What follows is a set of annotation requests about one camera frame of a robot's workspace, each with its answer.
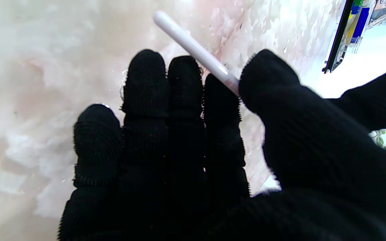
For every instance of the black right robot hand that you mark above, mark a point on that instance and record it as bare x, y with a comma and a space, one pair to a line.
179, 160

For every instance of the black frame with coloured labels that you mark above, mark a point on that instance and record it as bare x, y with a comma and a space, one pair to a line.
342, 36

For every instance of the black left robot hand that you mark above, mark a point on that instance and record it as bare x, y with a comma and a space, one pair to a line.
374, 97

